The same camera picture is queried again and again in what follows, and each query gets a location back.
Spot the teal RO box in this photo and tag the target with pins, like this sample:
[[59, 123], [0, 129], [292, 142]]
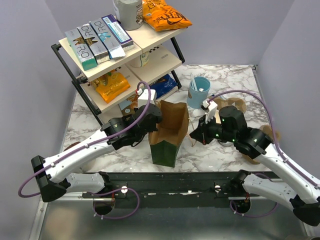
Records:
[[81, 49]]

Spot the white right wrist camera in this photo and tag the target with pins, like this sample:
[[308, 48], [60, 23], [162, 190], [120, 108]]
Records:
[[210, 108]]

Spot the blue RO box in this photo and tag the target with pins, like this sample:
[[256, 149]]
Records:
[[114, 48]]

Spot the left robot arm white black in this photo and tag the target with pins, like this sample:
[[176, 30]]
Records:
[[56, 175]]

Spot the purple white box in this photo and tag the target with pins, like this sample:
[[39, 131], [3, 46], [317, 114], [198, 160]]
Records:
[[120, 34]]

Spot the orange chips bag top shelf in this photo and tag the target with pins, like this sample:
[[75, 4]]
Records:
[[163, 17]]

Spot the green paper bag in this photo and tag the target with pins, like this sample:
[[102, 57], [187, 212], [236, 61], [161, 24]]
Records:
[[166, 141]]

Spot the white stirrers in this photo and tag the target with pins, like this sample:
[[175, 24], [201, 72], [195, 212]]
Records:
[[194, 85]]

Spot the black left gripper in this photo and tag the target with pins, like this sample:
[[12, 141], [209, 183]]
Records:
[[153, 129]]

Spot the yellow snack bag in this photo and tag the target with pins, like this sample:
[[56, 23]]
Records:
[[110, 85]]

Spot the single brown cup carrier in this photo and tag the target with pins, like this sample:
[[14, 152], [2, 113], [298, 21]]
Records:
[[239, 103]]

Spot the light blue cup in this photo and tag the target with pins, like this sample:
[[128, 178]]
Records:
[[197, 95]]

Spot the brown snack bag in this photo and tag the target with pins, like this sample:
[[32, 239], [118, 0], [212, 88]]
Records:
[[128, 105]]

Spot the grey canister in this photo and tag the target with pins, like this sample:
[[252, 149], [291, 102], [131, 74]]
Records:
[[129, 13]]

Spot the black frame beige shelf rack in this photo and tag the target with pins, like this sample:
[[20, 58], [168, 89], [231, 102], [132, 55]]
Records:
[[164, 57]]

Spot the blue snack bag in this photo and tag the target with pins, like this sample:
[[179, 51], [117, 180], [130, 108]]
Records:
[[163, 85]]

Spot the brown RO box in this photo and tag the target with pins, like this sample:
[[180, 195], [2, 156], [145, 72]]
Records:
[[94, 43]]

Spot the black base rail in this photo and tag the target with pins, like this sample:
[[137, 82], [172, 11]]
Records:
[[174, 190]]

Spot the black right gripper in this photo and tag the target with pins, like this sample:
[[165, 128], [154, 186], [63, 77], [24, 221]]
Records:
[[199, 135]]

